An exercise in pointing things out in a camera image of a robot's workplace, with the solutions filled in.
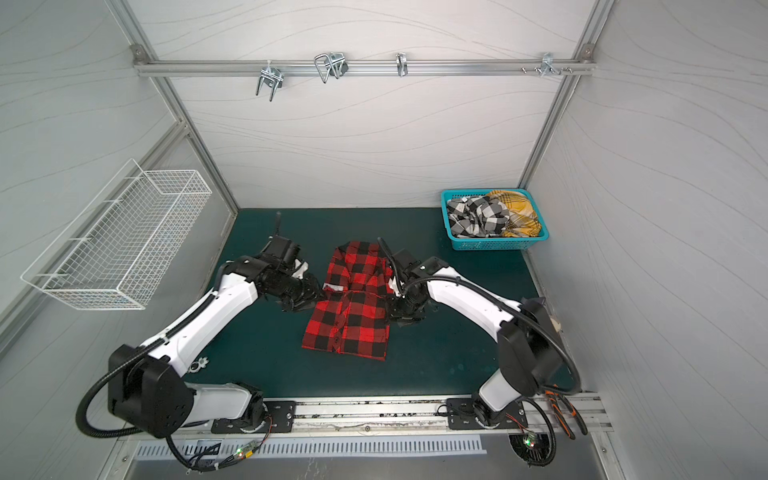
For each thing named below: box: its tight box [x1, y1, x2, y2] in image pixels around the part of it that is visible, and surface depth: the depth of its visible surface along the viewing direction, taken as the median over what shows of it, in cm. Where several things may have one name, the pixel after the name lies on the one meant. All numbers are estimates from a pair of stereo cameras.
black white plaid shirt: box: [447, 195, 510, 238], surface depth 107 cm
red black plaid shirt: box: [301, 241, 394, 361], surface depth 90 cm
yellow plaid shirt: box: [486, 190, 542, 237], surface depth 106 cm
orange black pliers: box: [545, 391, 589, 440], surface depth 75 cm
